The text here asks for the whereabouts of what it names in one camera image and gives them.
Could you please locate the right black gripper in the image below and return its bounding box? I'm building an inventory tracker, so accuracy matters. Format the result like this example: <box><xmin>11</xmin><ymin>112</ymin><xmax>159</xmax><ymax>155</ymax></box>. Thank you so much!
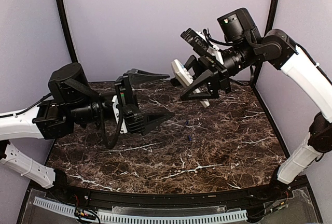
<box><xmin>172</xmin><ymin>36</ymin><xmax>258</xmax><ymax>99</ymax></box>

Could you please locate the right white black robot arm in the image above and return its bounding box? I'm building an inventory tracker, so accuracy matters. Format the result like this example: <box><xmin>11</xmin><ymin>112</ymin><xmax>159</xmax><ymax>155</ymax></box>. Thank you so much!
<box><xmin>171</xmin><ymin>8</ymin><xmax>331</xmax><ymax>200</ymax></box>

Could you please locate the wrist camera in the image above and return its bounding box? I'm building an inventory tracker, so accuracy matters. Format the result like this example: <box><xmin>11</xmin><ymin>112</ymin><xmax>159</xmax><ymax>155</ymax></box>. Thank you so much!
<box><xmin>180</xmin><ymin>28</ymin><xmax>224</xmax><ymax>65</ymax></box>
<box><xmin>120</xmin><ymin>104</ymin><xmax>145</xmax><ymax>134</ymax></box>

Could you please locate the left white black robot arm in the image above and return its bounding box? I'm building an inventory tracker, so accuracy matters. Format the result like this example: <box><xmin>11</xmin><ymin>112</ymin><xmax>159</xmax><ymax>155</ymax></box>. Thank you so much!
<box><xmin>1</xmin><ymin>63</ymin><xmax>173</xmax><ymax>201</ymax></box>

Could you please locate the white slotted cable duct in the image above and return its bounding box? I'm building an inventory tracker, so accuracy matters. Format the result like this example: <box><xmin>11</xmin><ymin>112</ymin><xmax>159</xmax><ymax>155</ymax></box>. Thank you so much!
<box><xmin>33</xmin><ymin>197</ymin><xmax>247</xmax><ymax>223</ymax></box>

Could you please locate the black front rail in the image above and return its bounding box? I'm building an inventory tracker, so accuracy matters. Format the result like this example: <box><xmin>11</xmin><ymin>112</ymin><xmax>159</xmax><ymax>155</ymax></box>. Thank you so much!
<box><xmin>47</xmin><ymin>185</ymin><xmax>293</xmax><ymax>209</ymax></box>

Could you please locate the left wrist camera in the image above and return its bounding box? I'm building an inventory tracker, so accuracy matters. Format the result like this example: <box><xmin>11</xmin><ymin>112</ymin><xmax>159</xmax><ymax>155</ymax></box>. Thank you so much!
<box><xmin>120</xmin><ymin>104</ymin><xmax>145</xmax><ymax>134</ymax></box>

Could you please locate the black frame post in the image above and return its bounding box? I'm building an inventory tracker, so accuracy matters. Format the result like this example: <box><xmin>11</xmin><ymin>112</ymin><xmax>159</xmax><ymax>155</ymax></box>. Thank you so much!
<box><xmin>56</xmin><ymin>0</ymin><xmax>78</xmax><ymax>63</ymax></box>
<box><xmin>253</xmin><ymin>0</ymin><xmax>279</xmax><ymax>88</ymax></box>

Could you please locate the right black frame post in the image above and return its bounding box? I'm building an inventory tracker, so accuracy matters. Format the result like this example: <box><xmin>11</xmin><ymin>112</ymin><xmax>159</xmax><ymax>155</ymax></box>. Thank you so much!
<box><xmin>253</xmin><ymin>0</ymin><xmax>279</xmax><ymax>88</ymax></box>

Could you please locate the left black frame post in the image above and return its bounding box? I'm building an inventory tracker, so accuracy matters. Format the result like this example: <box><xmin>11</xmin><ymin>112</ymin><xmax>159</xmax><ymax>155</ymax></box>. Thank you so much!
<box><xmin>56</xmin><ymin>0</ymin><xmax>78</xmax><ymax>63</ymax></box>

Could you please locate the grey remote control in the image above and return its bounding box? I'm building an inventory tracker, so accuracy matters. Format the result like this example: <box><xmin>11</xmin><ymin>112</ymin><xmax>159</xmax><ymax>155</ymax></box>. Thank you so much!
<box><xmin>171</xmin><ymin>59</ymin><xmax>210</xmax><ymax>108</ymax></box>

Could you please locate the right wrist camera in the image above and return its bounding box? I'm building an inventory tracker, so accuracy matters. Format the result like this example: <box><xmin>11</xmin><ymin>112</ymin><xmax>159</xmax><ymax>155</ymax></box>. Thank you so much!
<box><xmin>180</xmin><ymin>28</ymin><xmax>224</xmax><ymax>65</ymax></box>

